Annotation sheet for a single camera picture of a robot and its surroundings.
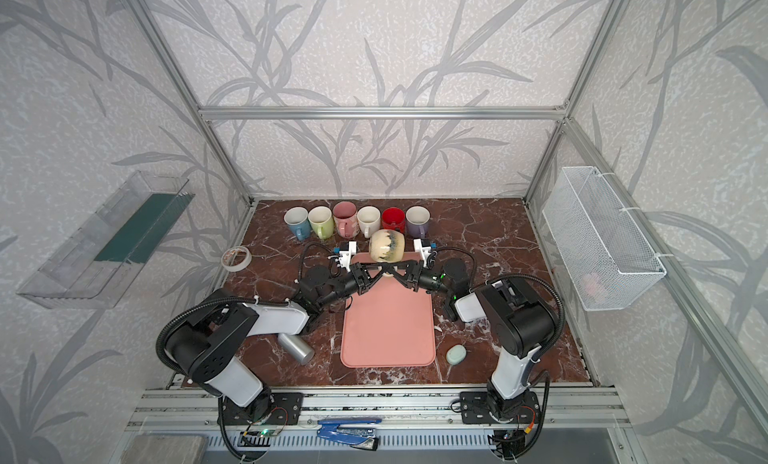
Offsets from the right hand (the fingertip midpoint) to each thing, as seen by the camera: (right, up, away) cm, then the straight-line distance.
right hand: (389, 262), depth 81 cm
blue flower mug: (-34, +12, +23) cm, 43 cm away
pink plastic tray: (-1, -20, +7) cm, 21 cm away
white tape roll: (-55, -2, +22) cm, 59 cm away
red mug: (0, +13, +27) cm, 30 cm away
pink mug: (-16, +12, +21) cm, 29 cm away
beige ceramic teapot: (0, +4, -3) cm, 5 cm away
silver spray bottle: (-25, -23, -1) cm, 34 cm away
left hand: (+1, 0, -3) cm, 3 cm away
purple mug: (+9, +11, +27) cm, 31 cm away
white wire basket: (+46, +3, -20) cm, 50 cm away
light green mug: (-25, +11, +21) cm, 34 cm away
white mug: (-8, +13, +24) cm, 28 cm away
